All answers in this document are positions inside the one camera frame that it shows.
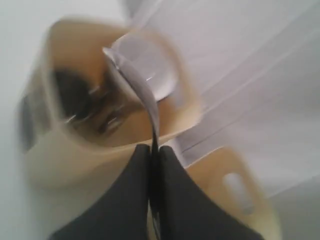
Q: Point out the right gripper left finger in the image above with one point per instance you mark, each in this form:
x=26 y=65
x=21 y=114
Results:
x=121 y=212

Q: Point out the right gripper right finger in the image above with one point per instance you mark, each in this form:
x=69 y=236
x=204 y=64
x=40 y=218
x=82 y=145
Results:
x=185 y=212

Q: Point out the steel bowl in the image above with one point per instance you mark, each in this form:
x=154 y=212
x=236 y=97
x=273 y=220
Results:
x=96 y=109

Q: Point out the steel spoon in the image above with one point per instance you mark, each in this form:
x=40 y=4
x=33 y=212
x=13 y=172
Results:
x=145 y=73

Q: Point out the cream bin with triangle mark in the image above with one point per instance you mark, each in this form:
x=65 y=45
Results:
x=226 y=179

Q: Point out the cream bin with circle mark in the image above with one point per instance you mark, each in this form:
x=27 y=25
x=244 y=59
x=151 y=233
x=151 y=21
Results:
x=55 y=154

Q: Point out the white curtain backdrop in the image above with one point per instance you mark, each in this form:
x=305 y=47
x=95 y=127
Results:
x=256 y=66

